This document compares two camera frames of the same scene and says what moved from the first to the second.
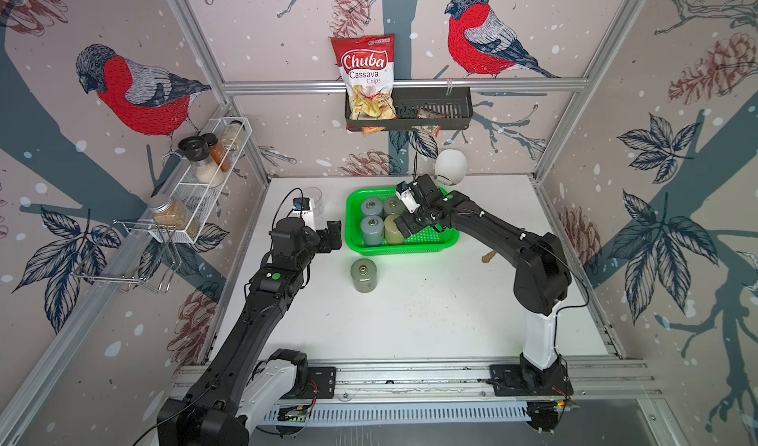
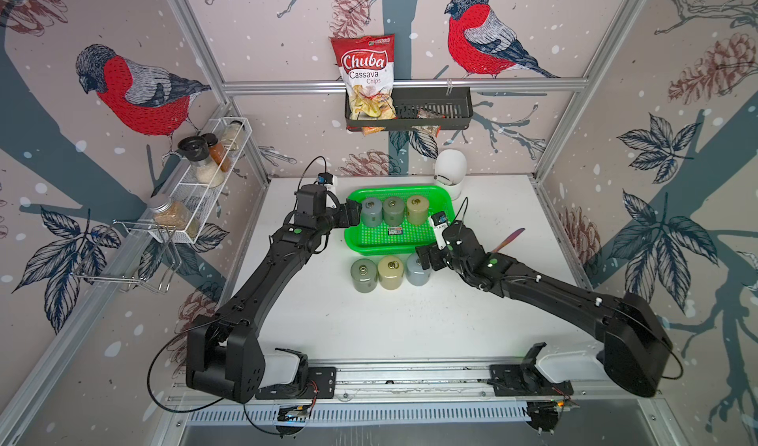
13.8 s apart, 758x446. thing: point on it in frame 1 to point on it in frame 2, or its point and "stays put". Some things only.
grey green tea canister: x=394 y=205 stays put
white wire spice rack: x=195 y=191 stays put
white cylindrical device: x=450 y=167 stays put
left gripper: x=327 y=245 to x=354 y=214
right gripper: x=409 y=229 to x=431 y=254
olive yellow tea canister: x=393 y=235 to x=391 y=272
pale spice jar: x=233 y=134 stays put
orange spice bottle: x=216 y=151 stays put
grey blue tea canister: x=371 y=206 stays put
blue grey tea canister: x=372 y=228 to x=415 y=273
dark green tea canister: x=364 y=275 stays put
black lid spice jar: x=195 y=149 stays put
